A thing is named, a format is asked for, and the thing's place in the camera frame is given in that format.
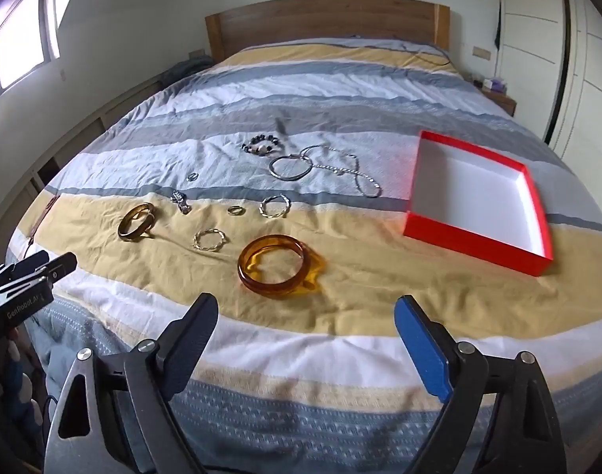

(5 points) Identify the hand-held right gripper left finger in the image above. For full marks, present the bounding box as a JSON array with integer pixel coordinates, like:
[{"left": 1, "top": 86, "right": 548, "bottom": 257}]
[{"left": 44, "top": 293, "right": 219, "bottom": 474}]

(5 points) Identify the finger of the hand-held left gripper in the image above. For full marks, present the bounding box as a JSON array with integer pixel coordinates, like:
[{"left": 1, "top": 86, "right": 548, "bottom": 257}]
[
  {"left": 14, "top": 252, "right": 78, "bottom": 288},
  {"left": 0, "top": 250, "right": 51, "bottom": 287}
]

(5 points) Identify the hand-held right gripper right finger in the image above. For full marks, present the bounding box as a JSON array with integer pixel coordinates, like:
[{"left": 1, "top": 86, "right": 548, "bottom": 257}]
[{"left": 394, "top": 295, "right": 568, "bottom": 474}]

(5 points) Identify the small amber bangle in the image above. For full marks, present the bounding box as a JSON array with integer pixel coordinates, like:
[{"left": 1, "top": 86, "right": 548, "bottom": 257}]
[{"left": 117, "top": 203, "right": 158, "bottom": 244}]

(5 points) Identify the large amber bangle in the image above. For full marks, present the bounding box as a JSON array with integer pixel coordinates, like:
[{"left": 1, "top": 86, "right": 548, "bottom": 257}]
[{"left": 238, "top": 234, "right": 313, "bottom": 301}]

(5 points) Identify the red cardboard box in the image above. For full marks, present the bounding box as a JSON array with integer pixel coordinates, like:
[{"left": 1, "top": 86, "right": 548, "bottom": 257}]
[{"left": 404, "top": 131, "right": 553, "bottom": 276}]

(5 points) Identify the silver chain necklace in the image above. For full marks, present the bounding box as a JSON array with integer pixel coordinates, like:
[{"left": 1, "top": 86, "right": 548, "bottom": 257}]
[{"left": 301, "top": 143, "right": 381, "bottom": 198}]

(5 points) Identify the thin silver bangle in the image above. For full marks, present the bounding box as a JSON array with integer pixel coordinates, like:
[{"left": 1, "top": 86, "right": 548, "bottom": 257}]
[{"left": 268, "top": 154, "right": 312, "bottom": 182}]

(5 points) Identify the dark bead bracelet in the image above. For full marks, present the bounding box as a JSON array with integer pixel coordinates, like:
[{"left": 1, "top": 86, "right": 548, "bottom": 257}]
[{"left": 242, "top": 133, "right": 283, "bottom": 157}]

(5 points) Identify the person's left hand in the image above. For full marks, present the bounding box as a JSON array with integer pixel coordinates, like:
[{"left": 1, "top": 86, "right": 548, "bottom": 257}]
[{"left": 0, "top": 340, "right": 42, "bottom": 440}]

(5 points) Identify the white low cabinet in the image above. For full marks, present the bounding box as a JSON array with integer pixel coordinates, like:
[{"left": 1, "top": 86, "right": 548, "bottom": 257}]
[{"left": 14, "top": 76, "right": 163, "bottom": 218}]

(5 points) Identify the window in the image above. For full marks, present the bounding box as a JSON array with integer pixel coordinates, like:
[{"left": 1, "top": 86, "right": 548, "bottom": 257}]
[{"left": 0, "top": 0, "right": 91, "bottom": 107}]

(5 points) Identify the grey cloth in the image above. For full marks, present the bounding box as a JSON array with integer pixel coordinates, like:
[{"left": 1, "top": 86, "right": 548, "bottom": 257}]
[{"left": 162, "top": 56, "right": 215, "bottom": 85}]

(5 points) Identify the wooden nightstand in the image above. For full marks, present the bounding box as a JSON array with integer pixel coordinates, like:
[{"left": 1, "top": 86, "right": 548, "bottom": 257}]
[{"left": 480, "top": 90, "right": 518, "bottom": 117}]

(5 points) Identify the bed with striped duvet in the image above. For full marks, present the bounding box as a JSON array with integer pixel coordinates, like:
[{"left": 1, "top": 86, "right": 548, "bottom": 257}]
[{"left": 7, "top": 37, "right": 602, "bottom": 474}]

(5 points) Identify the white wardrobe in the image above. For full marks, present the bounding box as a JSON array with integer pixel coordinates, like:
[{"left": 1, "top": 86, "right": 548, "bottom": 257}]
[{"left": 496, "top": 0, "right": 602, "bottom": 179}]

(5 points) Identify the wooden headboard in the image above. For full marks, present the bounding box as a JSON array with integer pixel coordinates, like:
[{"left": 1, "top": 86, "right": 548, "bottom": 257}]
[{"left": 205, "top": 0, "right": 451, "bottom": 62}]

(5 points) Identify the brown strap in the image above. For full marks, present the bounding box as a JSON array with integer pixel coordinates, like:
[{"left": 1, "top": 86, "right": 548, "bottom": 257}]
[{"left": 28, "top": 196, "right": 60, "bottom": 254}]

